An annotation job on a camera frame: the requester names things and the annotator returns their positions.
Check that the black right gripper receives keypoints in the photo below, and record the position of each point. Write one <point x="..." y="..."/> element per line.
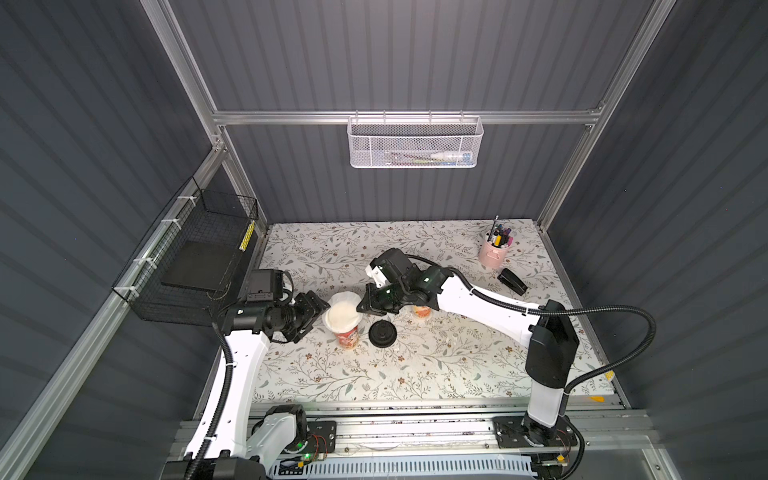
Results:
<point x="379" y="294"/>

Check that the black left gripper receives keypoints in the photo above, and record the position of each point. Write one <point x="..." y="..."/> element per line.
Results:
<point x="308" y="315"/>

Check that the black cup lid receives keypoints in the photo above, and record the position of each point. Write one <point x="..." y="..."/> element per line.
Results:
<point x="382" y="334"/>

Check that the paper milk tea cup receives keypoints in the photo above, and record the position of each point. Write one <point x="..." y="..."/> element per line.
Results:
<point x="421" y="312"/>
<point x="348" y="339"/>

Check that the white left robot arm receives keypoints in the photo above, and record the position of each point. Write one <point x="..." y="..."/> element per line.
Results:
<point x="240" y="384"/>

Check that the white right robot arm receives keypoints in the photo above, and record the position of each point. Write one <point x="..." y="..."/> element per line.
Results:
<point x="545" y="332"/>

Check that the floral patterned table mat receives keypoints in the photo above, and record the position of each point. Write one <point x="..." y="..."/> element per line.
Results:
<point x="436" y="357"/>

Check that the yellow tag on basket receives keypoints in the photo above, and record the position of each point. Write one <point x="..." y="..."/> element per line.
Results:
<point x="247" y="235"/>

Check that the black pad in basket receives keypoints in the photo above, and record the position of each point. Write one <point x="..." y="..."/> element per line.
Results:
<point x="200" y="266"/>

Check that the pink pen holder cup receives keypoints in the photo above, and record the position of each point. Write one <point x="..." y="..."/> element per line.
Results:
<point x="492" y="256"/>

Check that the pens in pink cup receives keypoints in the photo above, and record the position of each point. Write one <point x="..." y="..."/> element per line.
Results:
<point x="499" y="236"/>

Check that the pens in white basket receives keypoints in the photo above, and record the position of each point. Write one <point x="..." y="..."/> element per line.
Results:
<point x="440" y="158"/>

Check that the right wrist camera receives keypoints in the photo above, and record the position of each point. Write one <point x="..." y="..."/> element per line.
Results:
<point x="390" y="267"/>

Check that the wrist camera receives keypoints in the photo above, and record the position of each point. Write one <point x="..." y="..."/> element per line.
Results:
<point x="390" y="267"/>
<point x="265" y="286"/>

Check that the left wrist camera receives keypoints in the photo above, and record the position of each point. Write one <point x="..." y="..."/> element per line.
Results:
<point x="265" y="286"/>

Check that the black wire wall basket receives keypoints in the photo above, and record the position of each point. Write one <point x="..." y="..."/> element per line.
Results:
<point x="198" y="214"/>

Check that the white wire mesh basket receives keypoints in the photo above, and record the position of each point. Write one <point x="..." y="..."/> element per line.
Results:
<point x="370" y="136"/>

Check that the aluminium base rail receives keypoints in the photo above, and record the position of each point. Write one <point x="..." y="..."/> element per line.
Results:
<point x="418" y="439"/>

